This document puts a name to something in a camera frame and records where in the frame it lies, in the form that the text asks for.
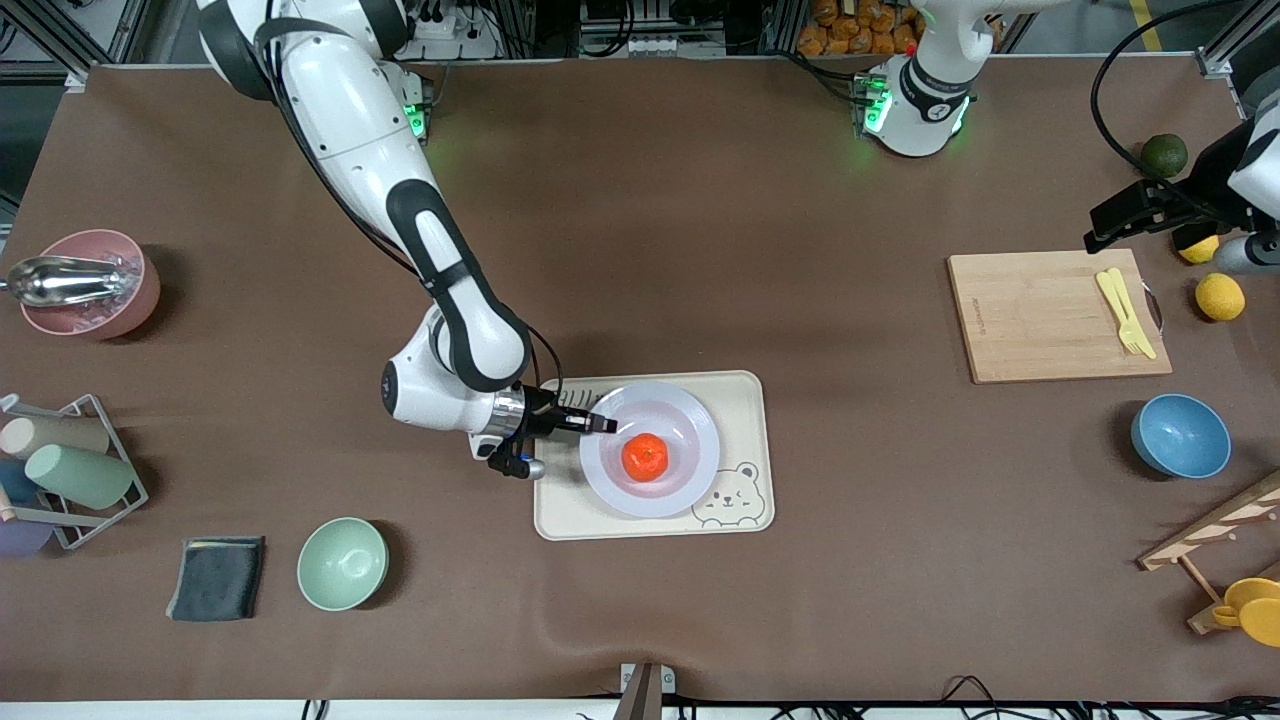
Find orange fruit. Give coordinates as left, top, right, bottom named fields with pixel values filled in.
left=621, top=432, right=670, bottom=483

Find lavender round plate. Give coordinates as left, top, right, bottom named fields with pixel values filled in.
left=579, top=381, right=722, bottom=519

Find dark green lime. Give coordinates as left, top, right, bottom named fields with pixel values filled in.
left=1141, top=133, right=1189, bottom=179

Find yellow plastic knife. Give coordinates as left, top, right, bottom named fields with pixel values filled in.
left=1095, top=270, right=1141, bottom=353

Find wooden cutting board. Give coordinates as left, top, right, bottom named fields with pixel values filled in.
left=947, top=248, right=1173, bottom=385

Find cream bear print tray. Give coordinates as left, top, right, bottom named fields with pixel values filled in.
left=533, top=370, right=776, bottom=542

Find blue bowl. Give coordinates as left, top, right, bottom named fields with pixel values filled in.
left=1131, top=393, right=1233, bottom=480

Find green bowl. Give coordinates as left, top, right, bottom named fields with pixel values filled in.
left=297, top=517, right=389, bottom=612

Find wooden peg rack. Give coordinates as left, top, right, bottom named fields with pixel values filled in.
left=1137, top=470, right=1280, bottom=636

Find bag of orange toys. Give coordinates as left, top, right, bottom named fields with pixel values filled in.
left=797, top=0, right=923, bottom=57

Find dark grey folded cloth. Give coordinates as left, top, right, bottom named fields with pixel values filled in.
left=166, top=536, right=267, bottom=623

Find white power strip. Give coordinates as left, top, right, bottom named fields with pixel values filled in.
left=400, top=0, right=503, bottom=61

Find yellow mug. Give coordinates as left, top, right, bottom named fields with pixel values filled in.
left=1212, top=577, right=1280, bottom=648

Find clear ice cubes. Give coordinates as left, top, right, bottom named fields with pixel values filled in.
left=60, top=252, right=143, bottom=327

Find pink bowl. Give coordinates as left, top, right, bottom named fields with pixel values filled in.
left=20, top=229, right=161, bottom=340

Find green cup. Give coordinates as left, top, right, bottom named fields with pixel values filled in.
left=25, top=443, right=136, bottom=510

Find beige cup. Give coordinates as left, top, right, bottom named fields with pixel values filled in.
left=0, top=416, right=111, bottom=460

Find silver metal scoop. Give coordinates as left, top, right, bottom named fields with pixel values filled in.
left=0, top=256, right=126, bottom=308

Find blue cup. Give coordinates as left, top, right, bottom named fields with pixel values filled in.
left=0, top=458, right=41, bottom=506

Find purple cup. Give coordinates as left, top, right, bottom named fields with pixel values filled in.
left=0, top=518, right=56, bottom=557

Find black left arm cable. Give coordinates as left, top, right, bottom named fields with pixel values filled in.
left=1090, top=0, right=1246, bottom=201

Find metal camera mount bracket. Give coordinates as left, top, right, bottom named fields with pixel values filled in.
left=612, top=662, right=677, bottom=720

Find grey wire cup rack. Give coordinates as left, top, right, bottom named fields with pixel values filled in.
left=0, top=393, right=150, bottom=551

